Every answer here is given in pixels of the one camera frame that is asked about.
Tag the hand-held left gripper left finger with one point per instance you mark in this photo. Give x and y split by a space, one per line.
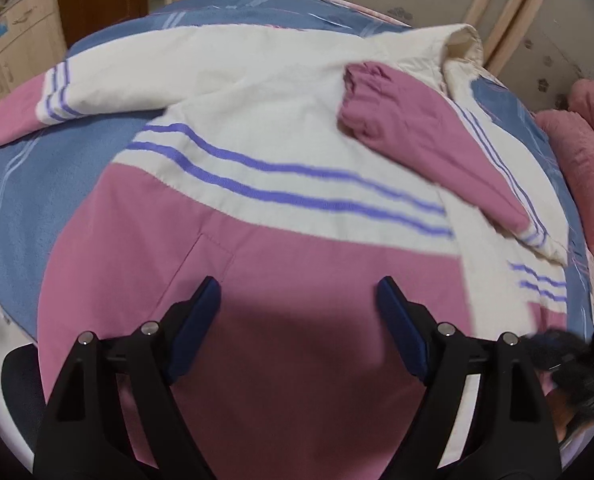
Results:
197 327

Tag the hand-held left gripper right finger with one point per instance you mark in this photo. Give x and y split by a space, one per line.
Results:
401 327

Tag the pink and white striped jacket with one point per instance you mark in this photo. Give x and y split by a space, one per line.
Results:
277 110

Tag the blue plaid bed sheet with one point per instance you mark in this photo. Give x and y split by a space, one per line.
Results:
77 185

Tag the large pink fluffy pillow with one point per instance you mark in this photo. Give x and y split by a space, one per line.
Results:
582 170

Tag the light wooden cabinet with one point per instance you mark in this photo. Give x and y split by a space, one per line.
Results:
22 35

